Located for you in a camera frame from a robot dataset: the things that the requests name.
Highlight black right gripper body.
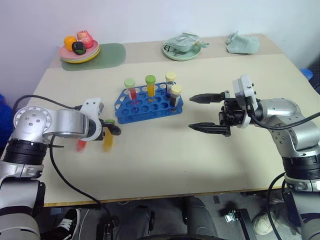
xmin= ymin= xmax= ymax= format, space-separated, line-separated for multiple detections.
xmin=218 ymin=89 xmax=249 ymax=128

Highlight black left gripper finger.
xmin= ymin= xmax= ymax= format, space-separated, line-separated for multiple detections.
xmin=105 ymin=122 xmax=123 ymax=137

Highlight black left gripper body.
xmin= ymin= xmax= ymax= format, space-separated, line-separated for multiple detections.
xmin=97 ymin=119 xmax=108 ymax=141

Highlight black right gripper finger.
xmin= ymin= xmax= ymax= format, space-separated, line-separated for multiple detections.
xmin=187 ymin=122 xmax=231 ymax=137
xmin=188 ymin=92 xmax=226 ymax=104

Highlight yellow test tube green cap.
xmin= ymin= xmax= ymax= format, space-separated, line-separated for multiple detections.
xmin=102 ymin=119 xmax=116 ymax=153

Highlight red loose test tube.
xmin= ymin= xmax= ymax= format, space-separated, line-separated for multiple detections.
xmin=75 ymin=139 xmax=88 ymax=153

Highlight dark test tube yellow cap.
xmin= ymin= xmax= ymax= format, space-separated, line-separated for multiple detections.
xmin=170 ymin=84 xmax=183 ymax=108
xmin=165 ymin=71 xmax=177 ymax=95

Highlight blue test tube rack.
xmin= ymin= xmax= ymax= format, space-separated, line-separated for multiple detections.
xmin=114 ymin=81 xmax=185 ymax=125

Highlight red test tube green cap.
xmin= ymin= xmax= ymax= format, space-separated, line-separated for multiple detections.
xmin=123 ymin=77 xmax=138 ymax=101

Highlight orange test tube green cap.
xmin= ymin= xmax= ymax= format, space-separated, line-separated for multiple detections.
xmin=145 ymin=74 xmax=157 ymax=99

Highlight mint green plate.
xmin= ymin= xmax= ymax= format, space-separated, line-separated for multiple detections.
xmin=162 ymin=39 xmax=202 ymax=62

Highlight pale green fabric pouch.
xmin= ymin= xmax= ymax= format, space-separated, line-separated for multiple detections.
xmin=164 ymin=32 xmax=210 ymax=55

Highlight green folded cloth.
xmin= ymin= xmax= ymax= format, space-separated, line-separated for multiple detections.
xmin=226 ymin=30 xmax=260 ymax=55

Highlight pale green plate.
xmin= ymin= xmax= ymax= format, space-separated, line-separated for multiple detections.
xmin=59 ymin=56 xmax=91 ymax=65

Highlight green placemat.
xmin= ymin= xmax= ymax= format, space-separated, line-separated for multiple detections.
xmin=61 ymin=42 xmax=127 ymax=72

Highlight pink plate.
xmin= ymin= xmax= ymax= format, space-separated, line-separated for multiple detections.
xmin=58 ymin=39 xmax=101 ymax=60

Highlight blue round object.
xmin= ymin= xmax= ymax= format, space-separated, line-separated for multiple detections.
xmin=300 ymin=67 xmax=314 ymax=81

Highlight dark toy fruit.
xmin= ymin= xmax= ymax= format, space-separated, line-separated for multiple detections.
xmin=71 ymin=41 xmax=87 ymax=55

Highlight dark mesh object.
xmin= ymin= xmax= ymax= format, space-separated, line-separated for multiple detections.
xmin=306 ymin=56 xmax=320 ymax=96

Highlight orange toy fruit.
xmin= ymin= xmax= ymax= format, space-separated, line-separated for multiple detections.
xmin=63 ymin=35 xmax=77 ymax=51

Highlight red toy fruit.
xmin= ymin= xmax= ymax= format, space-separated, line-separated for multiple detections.
xmin=76 ymin=29 xmax=94 ymax=49

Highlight blue fabric object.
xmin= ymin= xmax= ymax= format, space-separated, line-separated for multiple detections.
xmin=0 ymin=93 xmax=15 ymax=149

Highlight black sneaker white laces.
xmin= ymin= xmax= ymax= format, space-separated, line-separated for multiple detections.
xmin=52 ymin=208 xmax=82 ymax=240

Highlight white shoe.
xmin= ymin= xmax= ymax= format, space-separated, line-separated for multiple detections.
xmin=251 ymin=212 xmax=276 ymax=236

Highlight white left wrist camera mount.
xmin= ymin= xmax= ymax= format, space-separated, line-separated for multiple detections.
xmin=79 ymin=97 xmax=105 ymax=118

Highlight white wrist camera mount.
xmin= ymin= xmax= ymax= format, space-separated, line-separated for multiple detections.
xmin=79 ymin=97 xmax=105 ymax=118
xmin=232 ymin=73 xmax=261 ymax=129

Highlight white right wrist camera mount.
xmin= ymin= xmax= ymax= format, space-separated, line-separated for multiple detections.
xmin=232 ymin=73 xmax=261 ymax=129

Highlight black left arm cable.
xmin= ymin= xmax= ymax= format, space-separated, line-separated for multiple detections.
xmin=13 ymin=94 xmax=112 ymax=227

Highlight black metal frame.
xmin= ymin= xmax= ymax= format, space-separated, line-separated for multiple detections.
xmin=218 ymin=201 xmax=259 ymax=240

